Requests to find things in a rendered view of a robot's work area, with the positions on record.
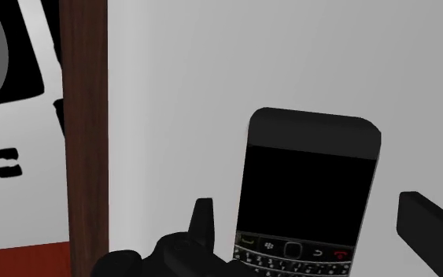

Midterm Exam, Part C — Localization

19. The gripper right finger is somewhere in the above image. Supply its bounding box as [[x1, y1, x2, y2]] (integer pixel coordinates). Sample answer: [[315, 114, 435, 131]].
[[396, 191, 443, 277]]

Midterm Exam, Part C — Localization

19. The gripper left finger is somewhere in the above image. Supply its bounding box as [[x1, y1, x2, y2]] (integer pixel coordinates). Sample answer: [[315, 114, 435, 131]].
[[90, 198, 253, 277]]

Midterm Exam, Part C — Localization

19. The black keypad phone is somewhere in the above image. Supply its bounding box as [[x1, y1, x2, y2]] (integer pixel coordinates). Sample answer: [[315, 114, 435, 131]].
[[231, 107, 382, 277]]

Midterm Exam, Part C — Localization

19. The white table with brown edge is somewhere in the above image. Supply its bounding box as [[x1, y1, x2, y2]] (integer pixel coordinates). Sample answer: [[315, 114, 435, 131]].
[[58, 0, 443, 277]]

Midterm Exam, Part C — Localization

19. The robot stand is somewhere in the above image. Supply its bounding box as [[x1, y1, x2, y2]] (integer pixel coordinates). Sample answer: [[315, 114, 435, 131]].
[[0, 0, 46, 106]]

